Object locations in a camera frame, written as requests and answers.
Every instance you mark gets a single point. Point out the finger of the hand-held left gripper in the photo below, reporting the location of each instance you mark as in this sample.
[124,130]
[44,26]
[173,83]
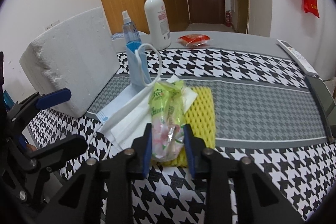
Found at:
[71,144]
[55,96]

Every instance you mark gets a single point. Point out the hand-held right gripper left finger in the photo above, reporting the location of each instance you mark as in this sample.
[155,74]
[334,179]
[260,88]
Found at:
[147,150]

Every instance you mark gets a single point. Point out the white remote control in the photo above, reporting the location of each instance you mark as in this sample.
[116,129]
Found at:
[296,56]

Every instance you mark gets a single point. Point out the green tissue packet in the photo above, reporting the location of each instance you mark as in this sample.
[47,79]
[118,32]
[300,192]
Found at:
[162,113]

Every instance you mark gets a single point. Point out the yellow foam net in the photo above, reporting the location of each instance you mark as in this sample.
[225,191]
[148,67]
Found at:
[200,113]

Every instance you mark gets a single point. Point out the houndstooth tablecloth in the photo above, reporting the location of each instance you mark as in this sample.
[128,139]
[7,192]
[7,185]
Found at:
[249,113]

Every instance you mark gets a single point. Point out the red snack packet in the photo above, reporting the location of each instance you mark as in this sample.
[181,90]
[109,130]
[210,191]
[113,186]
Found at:
[194,39]

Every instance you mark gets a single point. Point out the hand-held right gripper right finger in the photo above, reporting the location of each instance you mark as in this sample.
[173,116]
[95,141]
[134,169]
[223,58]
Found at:
[188,150]

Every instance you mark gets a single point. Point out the white foam box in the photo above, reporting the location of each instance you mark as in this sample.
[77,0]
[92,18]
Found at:
[73,56]

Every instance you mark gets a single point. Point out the white pump bottle red cap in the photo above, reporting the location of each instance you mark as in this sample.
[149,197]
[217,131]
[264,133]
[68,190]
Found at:
[157,22]

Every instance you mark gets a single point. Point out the blue spray bottle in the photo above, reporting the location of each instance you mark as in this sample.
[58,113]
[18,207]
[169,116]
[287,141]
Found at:
[130,32]

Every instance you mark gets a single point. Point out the blue plastic bottle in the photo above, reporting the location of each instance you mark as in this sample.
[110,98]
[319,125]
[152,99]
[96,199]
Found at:
[7,98]

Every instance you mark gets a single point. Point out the white wall socket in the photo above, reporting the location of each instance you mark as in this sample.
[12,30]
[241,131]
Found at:
[57,23]
[50,27]

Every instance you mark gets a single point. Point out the light blue plastic packet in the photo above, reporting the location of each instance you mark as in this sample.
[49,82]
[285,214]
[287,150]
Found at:
[118,35]

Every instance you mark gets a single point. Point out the red plastic bag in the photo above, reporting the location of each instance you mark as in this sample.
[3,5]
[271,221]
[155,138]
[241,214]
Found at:
[311,2]

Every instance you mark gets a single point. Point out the red fire extinguisher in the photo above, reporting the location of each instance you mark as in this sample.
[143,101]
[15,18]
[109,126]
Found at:
[228,18]

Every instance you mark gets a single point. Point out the black smartphone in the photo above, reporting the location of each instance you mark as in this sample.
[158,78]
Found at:
[324,98]

